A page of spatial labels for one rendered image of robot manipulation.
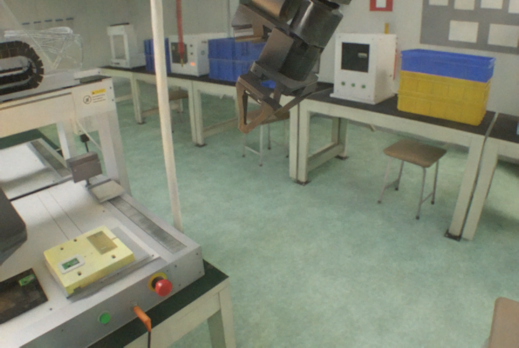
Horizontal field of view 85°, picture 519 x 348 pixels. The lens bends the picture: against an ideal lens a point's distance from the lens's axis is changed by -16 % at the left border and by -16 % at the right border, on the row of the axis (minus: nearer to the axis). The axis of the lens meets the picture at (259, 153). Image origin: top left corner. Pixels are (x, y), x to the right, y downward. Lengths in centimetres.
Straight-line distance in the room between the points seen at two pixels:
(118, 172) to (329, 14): 87
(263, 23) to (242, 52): 287
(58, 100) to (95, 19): 758
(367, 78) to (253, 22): 220
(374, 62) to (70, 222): 223
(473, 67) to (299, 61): 198
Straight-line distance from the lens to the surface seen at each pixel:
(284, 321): 176
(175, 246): 84
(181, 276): 84
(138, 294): 79
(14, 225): 23
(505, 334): 132
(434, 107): 246
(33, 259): 95
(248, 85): 44
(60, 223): 105
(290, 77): 46
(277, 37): 45
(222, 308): 95
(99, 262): 79
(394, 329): 181
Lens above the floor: 136
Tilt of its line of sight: 22 degrees down
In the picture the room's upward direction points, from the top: 1 degrees counter-clockwise
